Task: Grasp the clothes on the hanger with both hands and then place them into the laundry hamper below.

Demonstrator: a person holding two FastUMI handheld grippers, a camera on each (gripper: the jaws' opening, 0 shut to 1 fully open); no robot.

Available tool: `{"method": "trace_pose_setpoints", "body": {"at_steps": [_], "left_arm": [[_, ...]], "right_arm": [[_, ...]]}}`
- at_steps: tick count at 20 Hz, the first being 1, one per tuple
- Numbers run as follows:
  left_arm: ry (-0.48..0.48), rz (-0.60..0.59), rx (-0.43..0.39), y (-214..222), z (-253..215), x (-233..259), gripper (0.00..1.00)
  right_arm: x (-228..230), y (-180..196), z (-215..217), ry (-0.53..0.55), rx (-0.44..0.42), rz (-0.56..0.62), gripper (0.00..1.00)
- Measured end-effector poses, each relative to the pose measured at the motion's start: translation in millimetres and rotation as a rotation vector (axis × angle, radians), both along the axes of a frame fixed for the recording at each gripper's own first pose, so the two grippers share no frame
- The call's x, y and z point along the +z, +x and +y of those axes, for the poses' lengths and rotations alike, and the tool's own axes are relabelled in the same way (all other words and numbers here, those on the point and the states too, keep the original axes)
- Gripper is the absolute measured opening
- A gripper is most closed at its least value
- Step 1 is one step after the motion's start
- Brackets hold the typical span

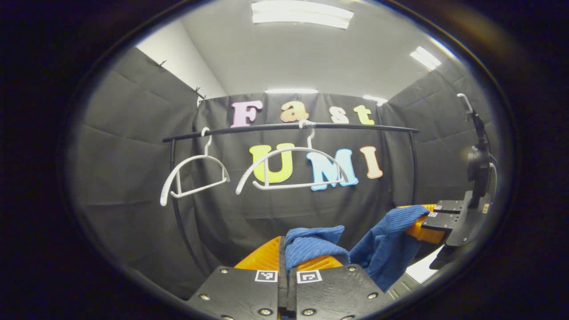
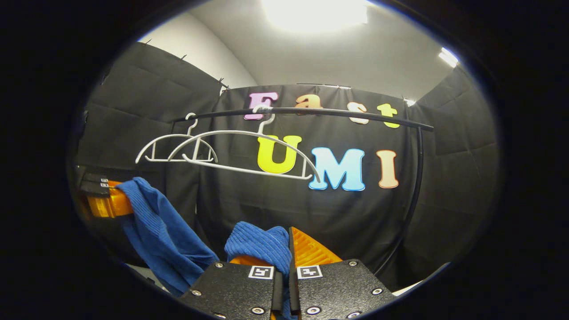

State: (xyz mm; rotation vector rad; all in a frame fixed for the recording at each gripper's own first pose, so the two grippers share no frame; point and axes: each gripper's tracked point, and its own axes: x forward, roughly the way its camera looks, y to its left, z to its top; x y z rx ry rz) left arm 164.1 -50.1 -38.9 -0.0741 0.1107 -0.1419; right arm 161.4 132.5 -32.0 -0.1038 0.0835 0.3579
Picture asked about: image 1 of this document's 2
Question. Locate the grey ribbed panel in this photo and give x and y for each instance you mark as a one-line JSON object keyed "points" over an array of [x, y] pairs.
{"points": [[398, 286]]}

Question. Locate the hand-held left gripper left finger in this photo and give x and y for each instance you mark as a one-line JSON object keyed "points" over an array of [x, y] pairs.
{"points": [[240, 289]]}

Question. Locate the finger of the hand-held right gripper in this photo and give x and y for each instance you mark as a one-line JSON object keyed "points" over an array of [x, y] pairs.
{"points": [[444, 222], [451, 206]]}

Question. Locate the long ceiling light panel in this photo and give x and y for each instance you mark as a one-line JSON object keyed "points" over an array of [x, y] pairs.
{"points": [[291, 91]]}

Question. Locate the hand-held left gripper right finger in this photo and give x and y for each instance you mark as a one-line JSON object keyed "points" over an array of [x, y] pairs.
{"points": [[338, 293]]}

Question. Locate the white flat board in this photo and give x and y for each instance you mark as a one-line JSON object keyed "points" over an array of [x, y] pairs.
{"points": [[422, 269]]}

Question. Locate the black clothes rack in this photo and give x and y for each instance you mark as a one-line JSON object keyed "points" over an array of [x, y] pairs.
{"points": [[355, 127]]}

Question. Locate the white clothes hanger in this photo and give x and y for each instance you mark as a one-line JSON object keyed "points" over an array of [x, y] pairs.
{"points": [[195, 158], [289, 150]]}

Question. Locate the large ceiling light panel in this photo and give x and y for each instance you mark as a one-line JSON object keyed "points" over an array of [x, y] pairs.
{"points": [[302, 15]]}

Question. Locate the small ceiling light panel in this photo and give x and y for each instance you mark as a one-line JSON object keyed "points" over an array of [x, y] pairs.
{"points": [[425, 58], [374, 99]]}

